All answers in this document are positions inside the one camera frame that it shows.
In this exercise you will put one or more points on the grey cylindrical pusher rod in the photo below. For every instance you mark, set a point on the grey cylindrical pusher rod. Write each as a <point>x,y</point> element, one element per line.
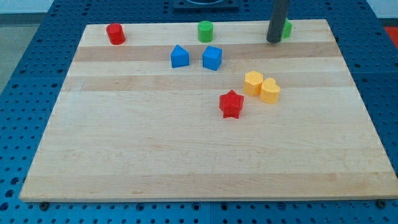
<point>277,21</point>

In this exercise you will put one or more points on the red star block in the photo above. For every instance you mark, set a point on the red star block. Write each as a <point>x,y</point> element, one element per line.
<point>231,104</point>

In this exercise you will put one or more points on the yellow heart block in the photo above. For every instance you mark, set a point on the yellow heart block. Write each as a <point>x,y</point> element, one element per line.
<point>269,92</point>

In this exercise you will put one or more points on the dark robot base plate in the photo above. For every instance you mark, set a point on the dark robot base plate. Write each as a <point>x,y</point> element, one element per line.
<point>184,5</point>

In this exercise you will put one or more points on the green block behind rod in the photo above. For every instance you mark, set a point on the green block behind rod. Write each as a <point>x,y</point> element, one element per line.
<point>288,26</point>

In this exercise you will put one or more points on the green cylinder block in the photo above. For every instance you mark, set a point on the green cylinder block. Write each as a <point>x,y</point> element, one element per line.
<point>205,31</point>

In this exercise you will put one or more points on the yellow hexagon block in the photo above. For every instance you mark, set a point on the yellow hexagon block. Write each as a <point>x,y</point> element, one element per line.
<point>252,83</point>

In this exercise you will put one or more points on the blue cube block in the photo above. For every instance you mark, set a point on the blue cube block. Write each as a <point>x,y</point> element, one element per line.
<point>212,58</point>

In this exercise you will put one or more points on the wooden board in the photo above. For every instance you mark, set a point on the wooden board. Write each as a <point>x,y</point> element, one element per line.
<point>127,127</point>

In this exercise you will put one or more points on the blue triangular block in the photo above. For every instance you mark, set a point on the blue triangular block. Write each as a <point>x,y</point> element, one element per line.
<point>179,57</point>

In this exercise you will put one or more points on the red cylinder block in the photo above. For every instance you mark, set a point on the red cylinder block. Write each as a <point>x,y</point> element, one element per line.
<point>115,33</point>

